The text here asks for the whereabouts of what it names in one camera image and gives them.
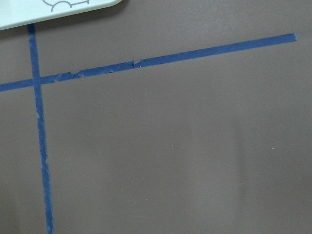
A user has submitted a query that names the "cream bear tray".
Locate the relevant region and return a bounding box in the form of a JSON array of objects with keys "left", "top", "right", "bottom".
[{"left": 0, "top": 0, "right": 120, "bottom": 30}]

